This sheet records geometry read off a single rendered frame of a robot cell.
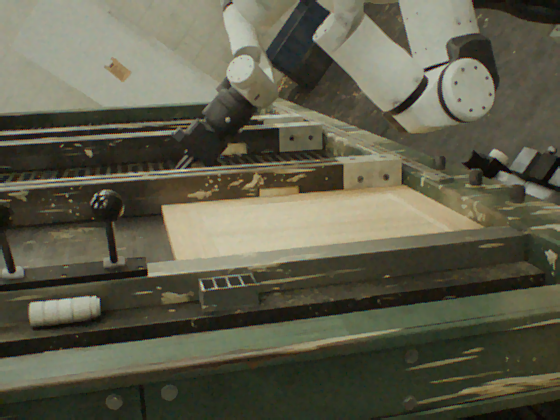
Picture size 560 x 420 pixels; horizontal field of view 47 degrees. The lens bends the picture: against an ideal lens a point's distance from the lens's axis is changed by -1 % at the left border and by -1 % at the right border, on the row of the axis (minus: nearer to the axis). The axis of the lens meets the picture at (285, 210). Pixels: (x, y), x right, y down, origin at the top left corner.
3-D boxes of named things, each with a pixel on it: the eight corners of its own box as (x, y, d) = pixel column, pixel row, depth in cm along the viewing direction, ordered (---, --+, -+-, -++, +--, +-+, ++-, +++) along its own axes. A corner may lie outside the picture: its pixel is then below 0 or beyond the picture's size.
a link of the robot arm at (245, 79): (251, 131, 140) (285, 91, 140) (226, 108, 131) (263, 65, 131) (221, 106, 146) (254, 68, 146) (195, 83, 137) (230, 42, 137)
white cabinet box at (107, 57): (292, 140, 502) (53, -26, 431) (249, 199, 512) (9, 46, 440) (278, 123, 558) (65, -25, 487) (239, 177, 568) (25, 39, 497)
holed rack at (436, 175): (453, 180, 121) (453, 177, 121) (439, 181, 120) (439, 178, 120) (263, 98, 275) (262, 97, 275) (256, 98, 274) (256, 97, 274)
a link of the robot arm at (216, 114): (212, 168, 145) (247, 127, 145) (219, 176, 136) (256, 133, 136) (169, 132, 141) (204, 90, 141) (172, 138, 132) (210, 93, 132)
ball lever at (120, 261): (131, 281, 81) (123, 204, 71) (100, 284, 80) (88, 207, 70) (129, 258, 83) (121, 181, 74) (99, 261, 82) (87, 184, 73)
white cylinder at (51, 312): (30, 332, 74) (101, 323, 76) (27, 308, 73) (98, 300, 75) (33, 321, 77) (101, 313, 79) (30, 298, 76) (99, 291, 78)
